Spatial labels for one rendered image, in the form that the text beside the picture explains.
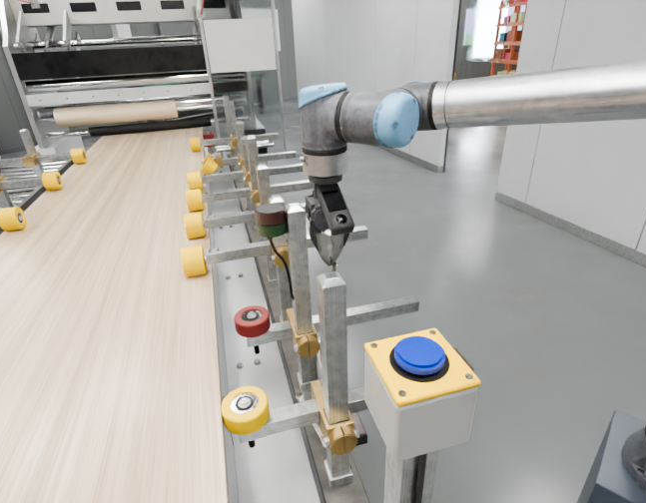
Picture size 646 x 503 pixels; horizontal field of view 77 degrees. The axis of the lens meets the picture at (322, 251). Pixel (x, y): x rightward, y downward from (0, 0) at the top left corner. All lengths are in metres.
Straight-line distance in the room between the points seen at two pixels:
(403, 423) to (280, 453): 0.72
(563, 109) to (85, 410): 0.94
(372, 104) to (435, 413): 0.52
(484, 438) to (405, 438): 1.57
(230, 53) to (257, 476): 2.79
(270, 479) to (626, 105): 0.95
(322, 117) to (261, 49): 2.53
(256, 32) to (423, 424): 3.09
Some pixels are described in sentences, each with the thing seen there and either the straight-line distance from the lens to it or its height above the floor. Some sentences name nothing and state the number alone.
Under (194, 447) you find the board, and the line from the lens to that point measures 0.73.
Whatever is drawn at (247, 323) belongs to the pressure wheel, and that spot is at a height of 0.91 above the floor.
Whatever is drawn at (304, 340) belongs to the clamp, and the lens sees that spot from 0.92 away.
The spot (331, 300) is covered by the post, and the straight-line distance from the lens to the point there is 0.59.
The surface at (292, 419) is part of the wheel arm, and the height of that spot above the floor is 0.85.
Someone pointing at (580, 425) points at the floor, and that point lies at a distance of 2.11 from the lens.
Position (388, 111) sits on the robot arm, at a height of 1.35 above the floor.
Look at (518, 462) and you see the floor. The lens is 1.89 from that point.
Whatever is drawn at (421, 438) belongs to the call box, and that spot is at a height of 1.17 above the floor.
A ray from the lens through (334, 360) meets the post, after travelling 0.66.
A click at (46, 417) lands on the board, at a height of 0.90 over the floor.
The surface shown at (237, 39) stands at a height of 1.48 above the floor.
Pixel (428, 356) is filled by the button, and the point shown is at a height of 1.23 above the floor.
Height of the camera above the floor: 1.46
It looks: 28 degrees down
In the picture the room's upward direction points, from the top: 3 degrees counter-clockwise
